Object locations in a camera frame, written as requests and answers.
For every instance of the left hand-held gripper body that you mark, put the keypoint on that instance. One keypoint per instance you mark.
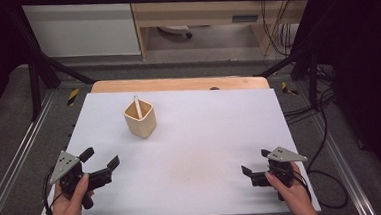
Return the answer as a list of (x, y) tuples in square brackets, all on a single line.
[(65, 168)]

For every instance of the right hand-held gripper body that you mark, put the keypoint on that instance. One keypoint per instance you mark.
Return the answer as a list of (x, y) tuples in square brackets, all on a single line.
[(284, 168)]

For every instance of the beige square cup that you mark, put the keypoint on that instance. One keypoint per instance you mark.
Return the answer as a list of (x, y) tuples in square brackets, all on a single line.
[(141, 122)]

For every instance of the white stick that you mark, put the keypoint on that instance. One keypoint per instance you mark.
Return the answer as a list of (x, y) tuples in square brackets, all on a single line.
[(138, 108)]

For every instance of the person's right hand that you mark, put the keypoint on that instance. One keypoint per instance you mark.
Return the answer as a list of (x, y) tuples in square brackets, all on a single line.
[(294, 194)]

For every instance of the person's left hand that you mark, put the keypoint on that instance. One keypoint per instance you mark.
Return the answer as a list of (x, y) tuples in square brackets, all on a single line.
[(68, 211)]

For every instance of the yellow black striped tape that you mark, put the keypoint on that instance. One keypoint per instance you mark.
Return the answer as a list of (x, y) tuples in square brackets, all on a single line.
[(73, 96), (289, 89)]

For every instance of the wooden table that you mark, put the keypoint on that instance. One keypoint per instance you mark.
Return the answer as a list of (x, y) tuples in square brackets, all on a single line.
[(177, 84)]

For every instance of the white cabinet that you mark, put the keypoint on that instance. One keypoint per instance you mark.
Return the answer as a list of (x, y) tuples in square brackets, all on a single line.
[(80, 30)]

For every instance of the white chair base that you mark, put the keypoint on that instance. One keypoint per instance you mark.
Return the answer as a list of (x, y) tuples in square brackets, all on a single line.
[(175, 29)]

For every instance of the light wooden desk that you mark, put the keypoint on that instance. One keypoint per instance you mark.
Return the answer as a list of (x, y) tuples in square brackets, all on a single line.
[(199, 11)]

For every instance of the aluminium floor rail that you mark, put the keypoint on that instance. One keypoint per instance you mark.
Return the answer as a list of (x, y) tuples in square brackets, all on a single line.
[(14, 161), (346, 171)]

